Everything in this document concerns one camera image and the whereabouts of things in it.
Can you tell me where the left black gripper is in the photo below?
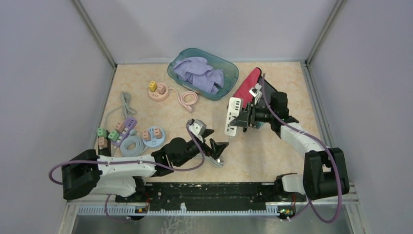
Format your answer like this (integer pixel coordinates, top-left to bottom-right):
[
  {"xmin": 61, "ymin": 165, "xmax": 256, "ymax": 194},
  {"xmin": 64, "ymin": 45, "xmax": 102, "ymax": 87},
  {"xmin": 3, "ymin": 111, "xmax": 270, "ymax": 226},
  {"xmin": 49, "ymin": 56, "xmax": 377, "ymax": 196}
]
[{"xmin": 176, "ymin": 129, "xmax": 228, "ymax": 167}]

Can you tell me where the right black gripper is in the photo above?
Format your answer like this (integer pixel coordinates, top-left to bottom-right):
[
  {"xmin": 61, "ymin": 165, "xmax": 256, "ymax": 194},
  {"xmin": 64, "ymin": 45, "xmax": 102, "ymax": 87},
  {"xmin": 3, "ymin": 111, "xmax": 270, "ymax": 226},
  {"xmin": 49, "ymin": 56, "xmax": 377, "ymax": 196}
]
[{"xmin": 230, "ymin": 101, "xmax": 276, "ymax": 127}]

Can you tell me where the white power strip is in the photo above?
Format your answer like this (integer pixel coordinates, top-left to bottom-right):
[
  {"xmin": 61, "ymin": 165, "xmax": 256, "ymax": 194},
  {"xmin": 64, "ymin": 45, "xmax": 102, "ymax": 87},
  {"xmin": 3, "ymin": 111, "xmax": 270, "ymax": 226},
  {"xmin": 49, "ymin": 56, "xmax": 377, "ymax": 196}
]
[{"xmin": 225, "ymin": 97, "xmax": 242, "ymax": 137}]

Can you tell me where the pink plug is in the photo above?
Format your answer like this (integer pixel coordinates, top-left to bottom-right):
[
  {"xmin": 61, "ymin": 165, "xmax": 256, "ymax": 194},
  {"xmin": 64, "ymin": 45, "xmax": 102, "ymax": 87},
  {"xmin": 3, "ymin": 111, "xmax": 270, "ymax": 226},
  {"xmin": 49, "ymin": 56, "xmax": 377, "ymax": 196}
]
[
  {"xmin": 156, "ymin": 83, "xmax": 167, "ymax": 95},
  {"xmin": 115, "ymin": 122, "xmax": 125, "ymax": 133},
  {"xmin": 142, "ymin": 130, "xmax": 151, "ymax": 141},
  {"xmin": 153, "ymin": 127, "xmax": 163, "ymax": 139},
  {"xmin": 97, "ymin": 137, "xmax": 108, "ymax": 149}
]

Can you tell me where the blue round power socket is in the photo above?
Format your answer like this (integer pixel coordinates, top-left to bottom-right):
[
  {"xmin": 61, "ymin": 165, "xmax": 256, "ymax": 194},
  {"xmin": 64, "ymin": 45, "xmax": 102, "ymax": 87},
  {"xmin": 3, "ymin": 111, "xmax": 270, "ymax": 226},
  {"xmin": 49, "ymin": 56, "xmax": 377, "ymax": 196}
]
[{"xmin": 142, "ymin": 126, "xmax": 166, "ymax": 149}]

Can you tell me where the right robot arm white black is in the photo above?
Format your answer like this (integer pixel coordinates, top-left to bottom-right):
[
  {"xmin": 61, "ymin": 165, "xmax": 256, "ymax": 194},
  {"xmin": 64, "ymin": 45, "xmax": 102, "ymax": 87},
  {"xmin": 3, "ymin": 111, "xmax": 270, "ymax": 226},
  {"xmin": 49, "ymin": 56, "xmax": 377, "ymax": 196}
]
[{"xmin": 229, "ymin": 91, "xmax": 350, "ymax": 201}]

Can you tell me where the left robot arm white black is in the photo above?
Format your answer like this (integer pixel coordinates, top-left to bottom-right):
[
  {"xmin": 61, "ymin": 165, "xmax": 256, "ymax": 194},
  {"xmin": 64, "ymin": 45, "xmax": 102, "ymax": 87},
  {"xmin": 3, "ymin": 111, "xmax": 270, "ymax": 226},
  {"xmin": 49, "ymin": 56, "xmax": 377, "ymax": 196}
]
[{"xmin": 61, "ymin": 129, "xmax": 229, "ymax": 202}]

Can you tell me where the pink round power socket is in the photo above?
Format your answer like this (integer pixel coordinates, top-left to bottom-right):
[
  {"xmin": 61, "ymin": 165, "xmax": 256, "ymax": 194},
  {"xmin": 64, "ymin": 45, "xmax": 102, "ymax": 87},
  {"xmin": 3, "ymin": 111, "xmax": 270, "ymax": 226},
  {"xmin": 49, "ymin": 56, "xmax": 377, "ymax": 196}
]
[{"xmin": 148, "ymin": 81, "xmax": 169, "ymax": 102}]

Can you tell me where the yellow plug adapter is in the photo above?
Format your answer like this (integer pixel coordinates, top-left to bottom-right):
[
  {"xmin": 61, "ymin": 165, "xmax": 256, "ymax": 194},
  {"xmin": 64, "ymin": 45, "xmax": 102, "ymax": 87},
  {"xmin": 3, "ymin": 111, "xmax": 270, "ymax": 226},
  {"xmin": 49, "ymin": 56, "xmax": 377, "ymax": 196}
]
[{"xmin": 148, "ymin": 81, "xmax": 157, "ymax": 92}]

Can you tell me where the pink plug on purple strip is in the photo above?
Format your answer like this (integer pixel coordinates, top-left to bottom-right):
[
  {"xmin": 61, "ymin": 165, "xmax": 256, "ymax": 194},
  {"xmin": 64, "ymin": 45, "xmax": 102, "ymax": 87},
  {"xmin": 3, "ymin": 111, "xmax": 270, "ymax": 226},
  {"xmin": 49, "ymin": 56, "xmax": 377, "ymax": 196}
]
[{"xmin": 115, "ymin": 122, "xmax": 125, "ymax": 133}]

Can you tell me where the green plug on purple strip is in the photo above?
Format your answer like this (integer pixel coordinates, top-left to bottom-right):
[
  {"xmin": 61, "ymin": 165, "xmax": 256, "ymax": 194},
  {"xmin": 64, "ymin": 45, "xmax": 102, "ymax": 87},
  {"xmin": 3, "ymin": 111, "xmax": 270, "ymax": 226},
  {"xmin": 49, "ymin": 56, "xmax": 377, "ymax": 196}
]
[{"xmin": 108, "ymin": 130, "xmax": 120, "ymax": 142}]

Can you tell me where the pink plug on black strip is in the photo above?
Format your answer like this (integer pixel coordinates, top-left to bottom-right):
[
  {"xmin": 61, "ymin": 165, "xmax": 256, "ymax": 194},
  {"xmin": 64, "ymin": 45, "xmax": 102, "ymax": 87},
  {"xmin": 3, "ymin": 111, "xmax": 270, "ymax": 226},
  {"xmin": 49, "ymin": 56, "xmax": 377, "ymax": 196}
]
[{"xmin": 97, "ymin": 137, "xmax": 108, "ymax": 149}]

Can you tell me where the green plug on black strip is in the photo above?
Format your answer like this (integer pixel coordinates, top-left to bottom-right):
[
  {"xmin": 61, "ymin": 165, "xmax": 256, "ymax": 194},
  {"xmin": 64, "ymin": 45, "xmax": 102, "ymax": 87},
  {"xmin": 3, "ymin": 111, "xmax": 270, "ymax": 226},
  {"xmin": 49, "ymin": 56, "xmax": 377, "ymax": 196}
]
[{"xmin": 97, "ymin": 127, "xmax": 108, "ymax": 138}]

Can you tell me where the red and grey cloth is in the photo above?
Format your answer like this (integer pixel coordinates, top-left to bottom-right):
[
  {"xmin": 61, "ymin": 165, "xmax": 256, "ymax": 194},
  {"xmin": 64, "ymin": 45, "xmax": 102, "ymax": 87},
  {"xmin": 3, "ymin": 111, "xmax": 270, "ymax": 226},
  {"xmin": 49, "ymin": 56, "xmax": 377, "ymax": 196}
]
[{"xmin": 233, "ymin": 67, "xmax": 277, "ymax": 108}]

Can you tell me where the teal plastic basin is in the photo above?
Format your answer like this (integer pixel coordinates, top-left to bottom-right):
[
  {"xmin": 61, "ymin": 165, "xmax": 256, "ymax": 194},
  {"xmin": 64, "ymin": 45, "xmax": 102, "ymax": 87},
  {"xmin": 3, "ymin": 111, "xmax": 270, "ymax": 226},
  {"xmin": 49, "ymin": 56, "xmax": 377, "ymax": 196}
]
[{"xmin": 167, "ymin": 48, "xmax": 239, "ymax": 101}]

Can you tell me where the purple cloth in basin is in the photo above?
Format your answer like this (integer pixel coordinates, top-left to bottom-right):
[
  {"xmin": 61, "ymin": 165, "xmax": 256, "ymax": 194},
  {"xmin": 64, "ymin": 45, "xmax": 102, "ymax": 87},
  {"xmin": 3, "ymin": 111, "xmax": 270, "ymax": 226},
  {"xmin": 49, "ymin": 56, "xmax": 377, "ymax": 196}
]
[{"xmin": 173, "ymin": 57, "xmax": 224, "ymax": 95}]

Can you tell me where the purple power strip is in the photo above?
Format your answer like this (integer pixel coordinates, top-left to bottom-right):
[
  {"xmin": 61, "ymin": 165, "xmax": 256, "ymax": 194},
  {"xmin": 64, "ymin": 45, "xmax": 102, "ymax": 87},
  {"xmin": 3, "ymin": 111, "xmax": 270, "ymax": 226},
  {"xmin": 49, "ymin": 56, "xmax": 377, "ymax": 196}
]
[{"xmin": 111, "ymin": 117, "xmax": 137, "ymax": 147}]

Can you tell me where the black power strip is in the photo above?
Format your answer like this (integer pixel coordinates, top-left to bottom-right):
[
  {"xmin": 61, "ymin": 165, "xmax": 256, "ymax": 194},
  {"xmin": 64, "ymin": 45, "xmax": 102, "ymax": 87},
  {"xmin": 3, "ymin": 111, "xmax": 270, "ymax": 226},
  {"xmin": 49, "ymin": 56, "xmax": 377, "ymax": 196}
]
[{"xmin": 98, "ymin": 141, "xmax": 112, "ymax": 156}]

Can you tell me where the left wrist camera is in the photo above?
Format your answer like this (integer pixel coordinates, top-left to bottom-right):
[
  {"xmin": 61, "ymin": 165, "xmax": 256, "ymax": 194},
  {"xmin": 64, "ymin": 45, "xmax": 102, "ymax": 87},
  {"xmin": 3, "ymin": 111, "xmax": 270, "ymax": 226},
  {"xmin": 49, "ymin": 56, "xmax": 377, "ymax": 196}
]
[{"xmin": 189, "ymin": 119, "xmax": 207, "ymax": 141}]

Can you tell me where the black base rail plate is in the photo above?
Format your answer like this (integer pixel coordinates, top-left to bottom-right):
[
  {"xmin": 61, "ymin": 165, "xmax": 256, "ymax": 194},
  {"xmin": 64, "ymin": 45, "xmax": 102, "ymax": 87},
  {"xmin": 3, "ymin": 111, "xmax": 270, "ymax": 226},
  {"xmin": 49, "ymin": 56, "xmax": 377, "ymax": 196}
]
[{"xmin": 115, "ymin": 182, "xmax": 297, "ymax": 211}]

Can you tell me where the pink coiled socket cable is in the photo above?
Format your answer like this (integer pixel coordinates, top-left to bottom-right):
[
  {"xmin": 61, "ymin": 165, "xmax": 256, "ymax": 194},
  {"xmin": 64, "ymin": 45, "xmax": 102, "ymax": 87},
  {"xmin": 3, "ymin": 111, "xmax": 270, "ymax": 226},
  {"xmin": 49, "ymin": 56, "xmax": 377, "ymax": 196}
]
[{"xmin": 168, "ymin": 87, "xmax": 199, "ymax": 113}]

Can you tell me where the grey coiled cable with plug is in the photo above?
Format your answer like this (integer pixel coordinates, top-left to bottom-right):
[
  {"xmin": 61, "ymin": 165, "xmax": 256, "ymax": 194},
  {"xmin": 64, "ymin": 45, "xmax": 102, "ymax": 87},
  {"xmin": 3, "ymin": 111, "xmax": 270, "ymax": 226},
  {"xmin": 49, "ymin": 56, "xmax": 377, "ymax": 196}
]
[{"xmin": 104, "ymin": 92, "xmax": 138, "ymax": 128}]

